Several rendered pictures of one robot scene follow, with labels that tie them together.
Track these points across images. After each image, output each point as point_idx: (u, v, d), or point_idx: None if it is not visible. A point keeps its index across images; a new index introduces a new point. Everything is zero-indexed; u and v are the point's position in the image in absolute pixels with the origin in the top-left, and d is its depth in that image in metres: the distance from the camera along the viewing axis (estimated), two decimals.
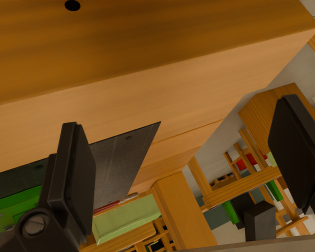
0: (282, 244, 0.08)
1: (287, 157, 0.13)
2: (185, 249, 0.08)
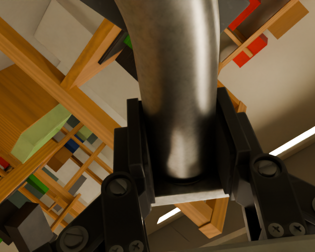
0: (282, 244, 0.08)
1: (217, 146, 0.13)
2: (185, 249, 0.08)
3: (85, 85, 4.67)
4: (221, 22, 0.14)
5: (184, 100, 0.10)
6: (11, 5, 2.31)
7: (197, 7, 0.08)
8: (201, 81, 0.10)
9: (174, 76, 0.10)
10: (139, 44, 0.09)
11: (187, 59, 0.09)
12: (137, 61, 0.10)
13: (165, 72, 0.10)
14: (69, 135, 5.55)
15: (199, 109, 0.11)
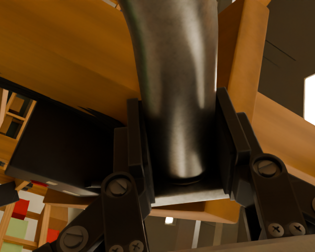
0: (282, 244, 0.08)
1: (217, 146, 0.13)
2: (185, 249, 0.08)
3: None
4: None
5: (183, 95, 0.10)
6: None
7: (195, 0, 0.09)
8: (200, 76, 0.10)
9: (172, 70, 0.10)
10: (138, 38, 0.10)
11: (185, 52, 0.09)
12: (137, 56, 0.10)
13: (163, 65, 0.10)
14: None
15: (198, 105, 0.11)
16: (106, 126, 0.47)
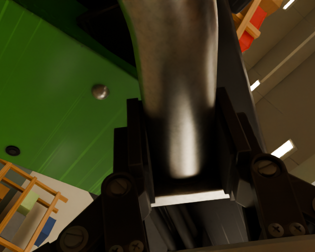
0: (282, 244, 0.08)
1: (217, 146, 0.13)
2: (185, 249, 0.08)
3: None
4: None
5: (183, 95, 0.10)
6: None
7: (195, 0, 0.09)
8: (200, 76, 0.10)
9: (172, 70, 0.10)
10: (138, 38, 0.10)
11: (185, 52, 0.09)
12: (137, 56, 0.10)
13: (163, 65, 0.10)
14: None
15: (198, 105, 0.11)
16: None
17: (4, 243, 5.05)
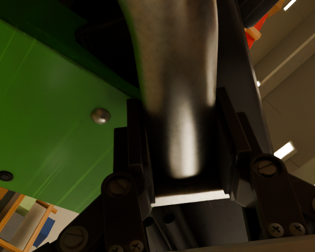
0: (282, 244, 0.08)
1: (217, 146, 0.13)
2: (185, 249, 0.08)
3: None
4: None
5: (183, 95, 0.10)
6: None
7: (195, 0, 0.09)
8: (200, 76, 0.10)
9: (172, 70, 0.10)
10: (138, 38, 0.10)
11: (185, 52, 0.09)
12: (137, 56, 0.10)
13: (163, 65, 0.10)
14: None
15: (198, 105, 0.11)
16: None
17: (3, 244, 5.03)
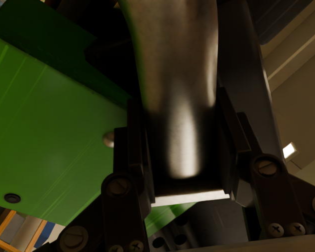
0: (282, 244, 0.08)
1: (217, 146, 0.13)
2: (185, 249, 0.08)
3: None
4: None
5: (183, 95, 0.10)
6: None
7: (195, 0, 0.09)
8: (200, 76, 0.10)
9: (172, 70, 0.10)
10: (138, 38, 0.10)
11: (185, 52, 0.09)
12: (137, 56, 0.10)
13: (163, 65, 0.10)
14: None
15: (198, 105, 0.11)
16: None
17: (4, 246, 5.02)
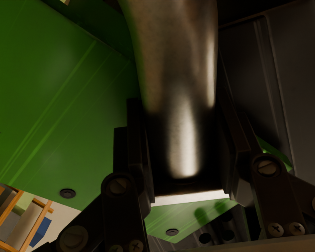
0: (282, 244, 0.08)
1: (217, 146, 0.13)
2: (185, 249, 0.08)
3: None
4: None
5: (183, 95, 0.10)
6: None
7: (195, 0, 0.09)
8: (200, 76, 0.10)
9: (173, 70, 0.10)
10: (139, 38, 0.10)
11: (186, 52, 0.09)
12: (137, 56, 0.10)
13: (164, 65, 0.10)
14: None
15: (198, 105, 0.11)
16: None
17: None
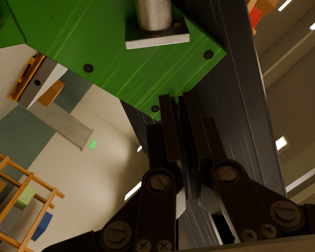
0: (282, 244, 0.08)
1: (185, 150, 0.13)
2: (185, 249, 0.08)
3: None
4: None
5: None
6: None
7: None
8: None
9: None
10: None
11: None
12: None
13: None
14: None
15: None
16: None
17: (2, 237, 5.10)
